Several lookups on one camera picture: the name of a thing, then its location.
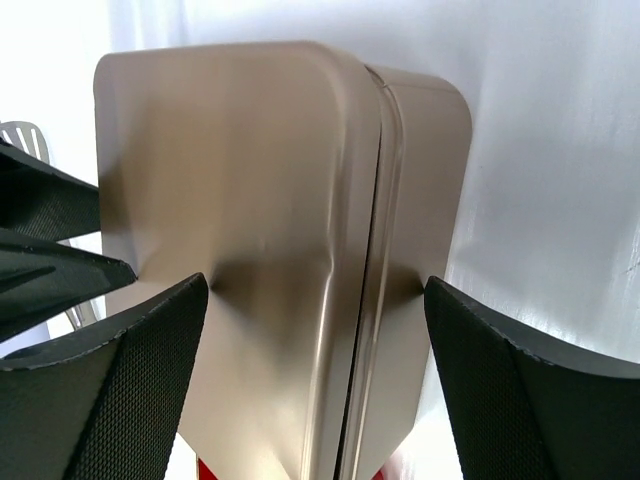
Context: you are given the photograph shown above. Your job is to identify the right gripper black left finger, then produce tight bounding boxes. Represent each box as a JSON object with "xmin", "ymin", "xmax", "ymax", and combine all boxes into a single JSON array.
[{"xmin": 1, "ymin": 273, "xmax": 208, "ymax": 479}]

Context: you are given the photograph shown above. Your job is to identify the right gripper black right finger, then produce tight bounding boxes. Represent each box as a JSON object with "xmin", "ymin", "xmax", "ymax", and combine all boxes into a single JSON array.
[{"xmin": 424, "ymin": 276, "xmax": 639, "ymax": 479}]

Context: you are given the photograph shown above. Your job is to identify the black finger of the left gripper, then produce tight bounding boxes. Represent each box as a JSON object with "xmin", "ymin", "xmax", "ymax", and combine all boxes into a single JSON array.
[
  {"xmin": 1, "ymin": 141, "xmax": 101, "ymax": 240},
  {"xmin": 1, "ymin": 229, "xmax": 136, "ymax": 341}
]

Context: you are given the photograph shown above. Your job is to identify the metal serving tongs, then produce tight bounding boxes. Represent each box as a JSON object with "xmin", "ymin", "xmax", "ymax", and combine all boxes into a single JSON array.
[{"xmin": 1, "ymin": 120, "xmax": 104, "ymax": 330}]

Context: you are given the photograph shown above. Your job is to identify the gold tin lid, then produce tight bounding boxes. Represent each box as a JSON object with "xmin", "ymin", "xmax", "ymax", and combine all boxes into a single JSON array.
[{"xmin": 94, "ymin": 42, "xmax": 381, "ymax": 479}]

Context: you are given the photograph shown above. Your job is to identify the gold square tin box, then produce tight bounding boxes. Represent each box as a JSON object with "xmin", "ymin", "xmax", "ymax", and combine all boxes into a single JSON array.
[{"xmin": 334, "ymin": 66, "xmax": 472, "ymax": 479}]

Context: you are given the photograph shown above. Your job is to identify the red rectangular tray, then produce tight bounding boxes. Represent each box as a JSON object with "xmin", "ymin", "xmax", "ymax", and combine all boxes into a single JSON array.
[{"xmin": 198, "ymin": 441, "xmax": 412, "ymax": 479}]

